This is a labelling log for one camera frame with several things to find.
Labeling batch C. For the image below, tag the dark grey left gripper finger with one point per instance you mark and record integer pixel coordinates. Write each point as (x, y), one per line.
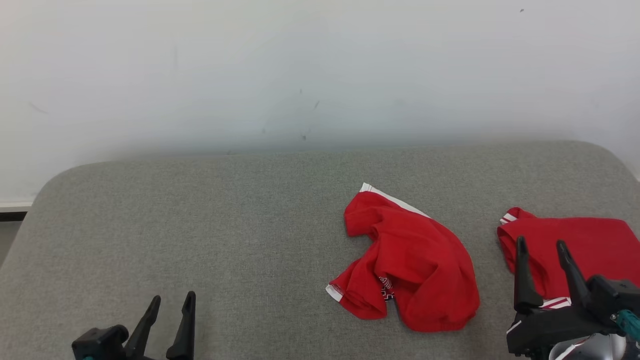
(185, 335)
(145, 330)

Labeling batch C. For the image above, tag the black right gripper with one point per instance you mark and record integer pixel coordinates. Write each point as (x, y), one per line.
(550, 330)

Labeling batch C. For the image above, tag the red numbered jersey white trim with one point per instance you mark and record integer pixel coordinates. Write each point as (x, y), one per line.
(600, 250)

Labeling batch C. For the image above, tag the red shorts white trim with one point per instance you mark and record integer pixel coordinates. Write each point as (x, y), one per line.
(415, 260)

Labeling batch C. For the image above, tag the dark wall baseboard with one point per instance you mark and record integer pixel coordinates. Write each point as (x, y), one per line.
(12, 215)

